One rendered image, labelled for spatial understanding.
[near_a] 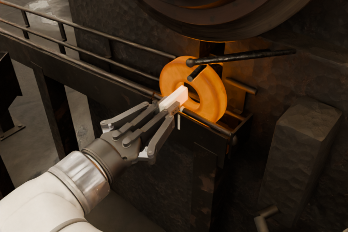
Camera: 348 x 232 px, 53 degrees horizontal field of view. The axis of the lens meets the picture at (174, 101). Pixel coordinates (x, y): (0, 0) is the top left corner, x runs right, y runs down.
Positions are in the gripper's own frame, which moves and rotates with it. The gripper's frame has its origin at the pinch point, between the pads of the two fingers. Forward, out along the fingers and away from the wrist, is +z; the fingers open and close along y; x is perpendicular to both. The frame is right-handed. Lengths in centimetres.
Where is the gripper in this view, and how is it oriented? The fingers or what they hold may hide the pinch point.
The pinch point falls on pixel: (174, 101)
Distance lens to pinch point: 68.0
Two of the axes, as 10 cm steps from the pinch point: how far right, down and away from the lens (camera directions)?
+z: 6.4, -5.4, 5.5
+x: -0.6, -7.4, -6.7
